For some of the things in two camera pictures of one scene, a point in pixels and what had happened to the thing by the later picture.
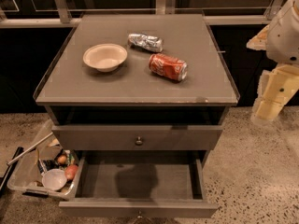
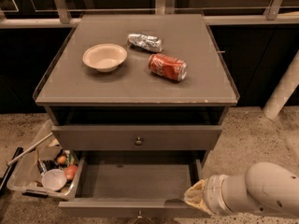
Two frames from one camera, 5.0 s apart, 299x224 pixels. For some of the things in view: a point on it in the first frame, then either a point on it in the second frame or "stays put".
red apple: (70, 171) stays put
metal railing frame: (65, 20) stays put
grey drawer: (141, 185) stays put
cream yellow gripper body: (284, 39) to (214, 192)
